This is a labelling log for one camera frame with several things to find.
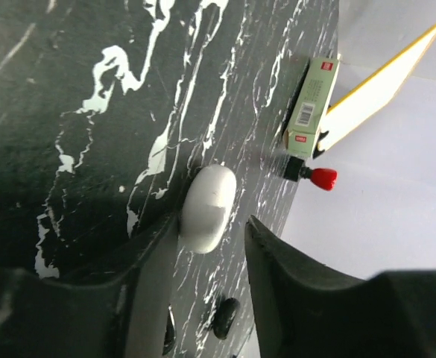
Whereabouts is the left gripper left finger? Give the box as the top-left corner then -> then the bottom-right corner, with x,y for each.
0,214 -> 178,357

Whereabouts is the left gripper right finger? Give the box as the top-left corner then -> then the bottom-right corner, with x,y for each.
244,217 -> 436,357

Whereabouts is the black earbud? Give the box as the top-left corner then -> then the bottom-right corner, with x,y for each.
212,298 -> 241,340

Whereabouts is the white earbud charging case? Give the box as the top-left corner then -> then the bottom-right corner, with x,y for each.
179,164 -> 237,254

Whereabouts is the red emergency button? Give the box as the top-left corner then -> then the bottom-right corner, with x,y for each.
283,157 -> 338,191

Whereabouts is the white cardboard box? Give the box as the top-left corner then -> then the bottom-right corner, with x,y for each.
283,57 -> 340,160

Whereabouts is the white board yellow frame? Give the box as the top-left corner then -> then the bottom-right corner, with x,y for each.
312,23 -> 436,159

